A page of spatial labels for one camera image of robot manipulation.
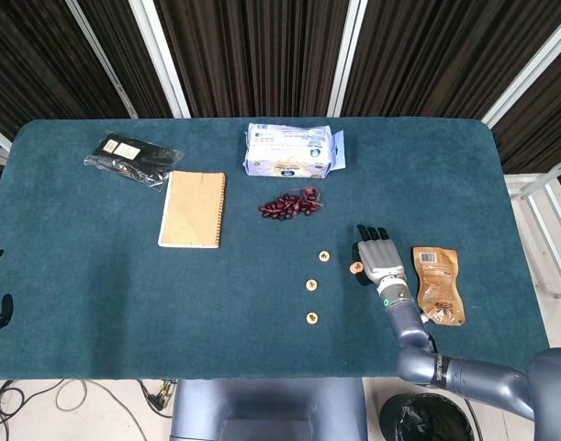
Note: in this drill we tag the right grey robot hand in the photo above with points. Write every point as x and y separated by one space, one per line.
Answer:
381 259

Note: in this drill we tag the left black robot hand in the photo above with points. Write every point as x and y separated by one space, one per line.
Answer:
4 312

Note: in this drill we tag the round wooden chess piece red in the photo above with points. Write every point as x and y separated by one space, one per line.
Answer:
311 285
355 267
324 256

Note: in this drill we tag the wooden token bottom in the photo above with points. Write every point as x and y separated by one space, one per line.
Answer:
312 317

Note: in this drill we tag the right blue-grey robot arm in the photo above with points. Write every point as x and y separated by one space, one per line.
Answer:
482 379

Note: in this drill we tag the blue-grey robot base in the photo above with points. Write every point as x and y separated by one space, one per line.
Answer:
271 409

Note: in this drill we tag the brown spout pouch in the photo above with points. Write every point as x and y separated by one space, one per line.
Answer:
440 285

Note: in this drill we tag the bunch of dark red grapes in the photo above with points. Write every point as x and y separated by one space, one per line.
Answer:
284 206

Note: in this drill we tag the white purple tissue pack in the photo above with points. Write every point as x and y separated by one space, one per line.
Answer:
284 147

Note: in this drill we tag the teal table cloth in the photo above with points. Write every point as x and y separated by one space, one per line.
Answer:
170 298

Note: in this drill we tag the black trash bin with bag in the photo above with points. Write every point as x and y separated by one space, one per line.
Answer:
422 420

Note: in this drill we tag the spiral-bound yellow notebook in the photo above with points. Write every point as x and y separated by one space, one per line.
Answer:
193 211

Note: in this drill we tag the black item in plastic bag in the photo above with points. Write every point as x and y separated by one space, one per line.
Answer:
138 158

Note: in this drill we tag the dark brown pleated curtain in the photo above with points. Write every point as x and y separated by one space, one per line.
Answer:
261 55

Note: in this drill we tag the aluminium frame rack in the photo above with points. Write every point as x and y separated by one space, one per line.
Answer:
544 229

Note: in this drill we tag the white frame post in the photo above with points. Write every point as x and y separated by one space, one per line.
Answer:
100 55
528 73
160 55
347 55

